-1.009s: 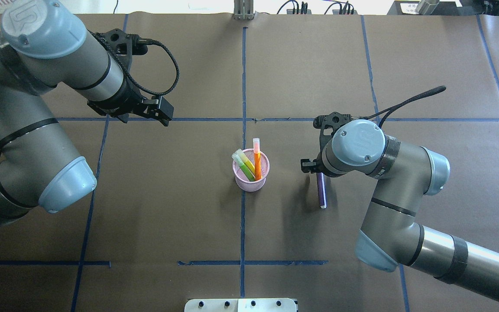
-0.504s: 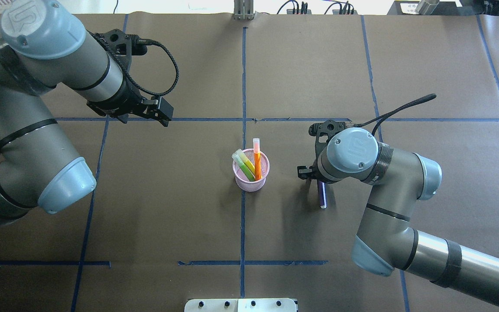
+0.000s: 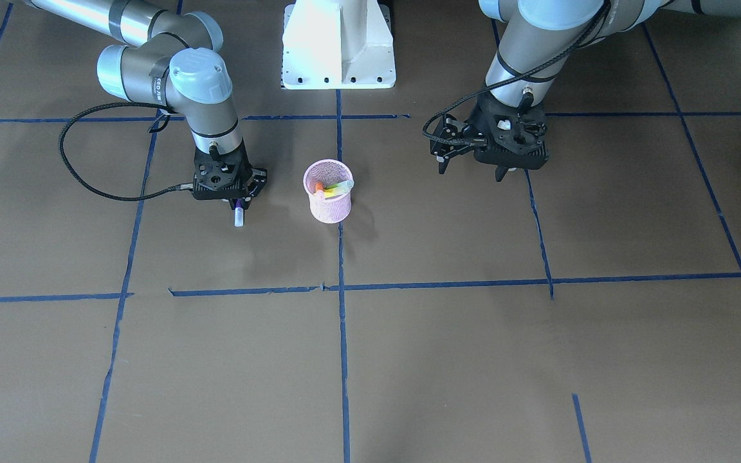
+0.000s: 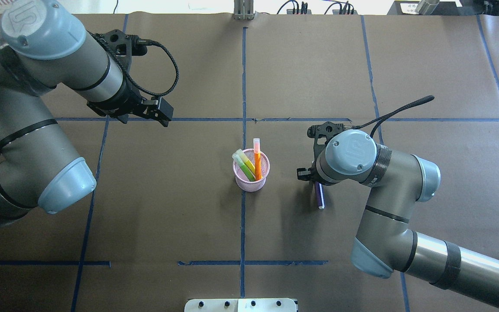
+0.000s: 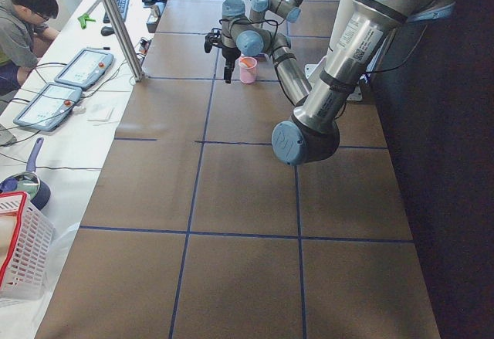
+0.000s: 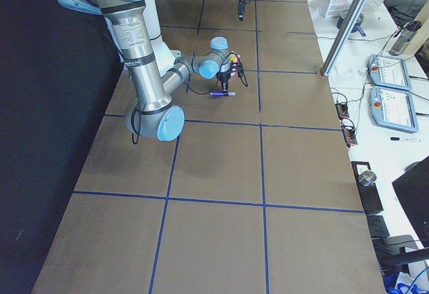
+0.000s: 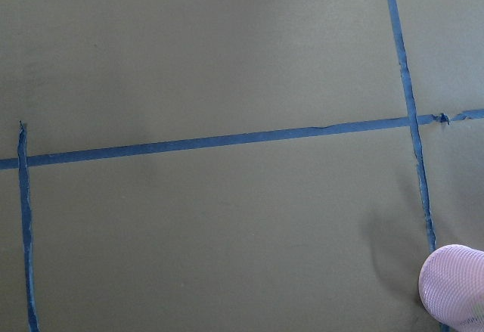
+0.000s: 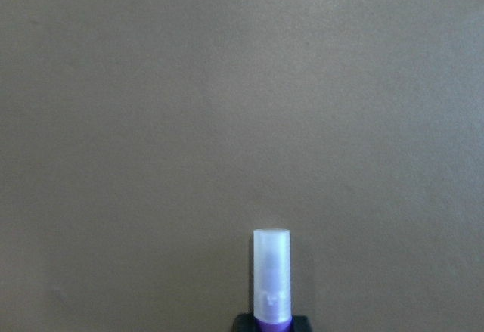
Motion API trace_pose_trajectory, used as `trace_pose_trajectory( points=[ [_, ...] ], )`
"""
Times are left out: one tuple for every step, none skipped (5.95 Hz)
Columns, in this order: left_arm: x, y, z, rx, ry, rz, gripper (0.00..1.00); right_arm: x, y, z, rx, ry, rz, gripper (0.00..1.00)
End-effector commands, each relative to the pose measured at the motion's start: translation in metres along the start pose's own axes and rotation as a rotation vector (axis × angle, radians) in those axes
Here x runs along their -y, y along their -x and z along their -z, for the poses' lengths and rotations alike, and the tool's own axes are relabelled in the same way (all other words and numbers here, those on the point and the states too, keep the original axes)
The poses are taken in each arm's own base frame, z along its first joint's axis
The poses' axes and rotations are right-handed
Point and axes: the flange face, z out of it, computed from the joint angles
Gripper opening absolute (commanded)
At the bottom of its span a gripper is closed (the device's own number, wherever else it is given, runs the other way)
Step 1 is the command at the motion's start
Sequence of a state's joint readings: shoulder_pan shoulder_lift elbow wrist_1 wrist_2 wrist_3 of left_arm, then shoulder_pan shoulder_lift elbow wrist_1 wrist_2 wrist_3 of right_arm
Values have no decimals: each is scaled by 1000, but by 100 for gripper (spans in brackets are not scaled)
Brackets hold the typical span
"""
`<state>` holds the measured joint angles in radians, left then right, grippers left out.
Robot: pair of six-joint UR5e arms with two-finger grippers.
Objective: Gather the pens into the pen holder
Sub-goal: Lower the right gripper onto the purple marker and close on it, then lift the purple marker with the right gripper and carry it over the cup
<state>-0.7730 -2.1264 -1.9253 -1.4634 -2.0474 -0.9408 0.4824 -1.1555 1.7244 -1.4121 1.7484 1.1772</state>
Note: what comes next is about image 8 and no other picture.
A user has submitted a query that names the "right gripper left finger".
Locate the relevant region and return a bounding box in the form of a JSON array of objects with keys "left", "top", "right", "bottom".
[{"left": 231, "top": 313, "right": 256, "bottom": 332}]

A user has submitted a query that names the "purple highlighter pen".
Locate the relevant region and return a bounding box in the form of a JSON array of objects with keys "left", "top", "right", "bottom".
[{"left": 253, "top": 229, "right": 292, "bottom": 331}]

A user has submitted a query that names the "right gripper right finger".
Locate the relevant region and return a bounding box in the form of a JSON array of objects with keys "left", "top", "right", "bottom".
[{"left": 290, "top": 315, "right": 313, "bottom": 332}]

